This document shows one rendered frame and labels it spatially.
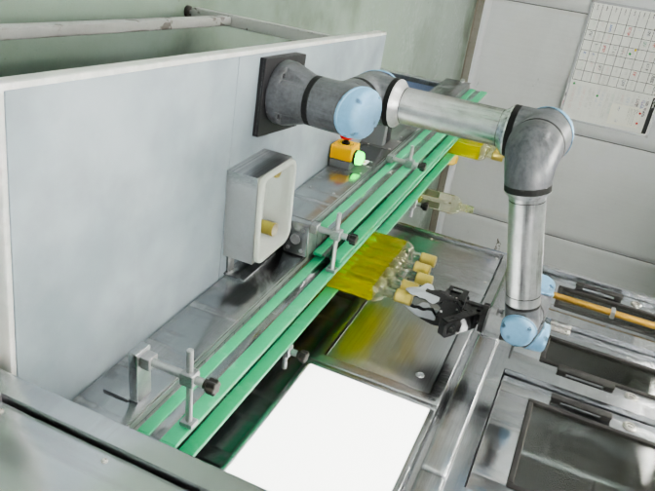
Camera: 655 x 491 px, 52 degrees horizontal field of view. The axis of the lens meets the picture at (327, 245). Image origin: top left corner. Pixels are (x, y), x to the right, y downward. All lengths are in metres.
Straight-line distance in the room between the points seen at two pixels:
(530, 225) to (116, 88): 0.84
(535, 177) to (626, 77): 6.12
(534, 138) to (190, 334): 0.81
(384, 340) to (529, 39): 5.98
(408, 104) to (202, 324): 0.68
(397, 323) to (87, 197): 1.01
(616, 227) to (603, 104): 1.37
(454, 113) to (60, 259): 0.89
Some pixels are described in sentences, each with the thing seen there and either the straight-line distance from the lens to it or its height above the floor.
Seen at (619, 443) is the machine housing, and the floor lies 1.73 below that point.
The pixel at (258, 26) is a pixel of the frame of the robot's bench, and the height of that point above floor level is 0.31.
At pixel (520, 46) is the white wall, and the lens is 7.54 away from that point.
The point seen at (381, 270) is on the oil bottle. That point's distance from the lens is 1.79.
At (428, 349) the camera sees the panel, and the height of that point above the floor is 1.24.
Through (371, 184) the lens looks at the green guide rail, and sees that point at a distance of 2.02.
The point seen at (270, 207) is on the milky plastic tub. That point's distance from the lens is 1.68.
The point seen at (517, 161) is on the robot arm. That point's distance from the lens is 1.40.
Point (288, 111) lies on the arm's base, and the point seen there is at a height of 0.82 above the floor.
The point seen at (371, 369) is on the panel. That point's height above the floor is 1.14.
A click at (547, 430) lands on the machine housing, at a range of 1.74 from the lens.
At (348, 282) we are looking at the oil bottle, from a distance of 1.75.
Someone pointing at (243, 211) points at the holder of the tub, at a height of 0.80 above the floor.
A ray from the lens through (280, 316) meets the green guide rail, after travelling 1.53.
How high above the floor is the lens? 1.46
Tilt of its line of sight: 18 degrees down
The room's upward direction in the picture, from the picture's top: 108 degrees clockwise
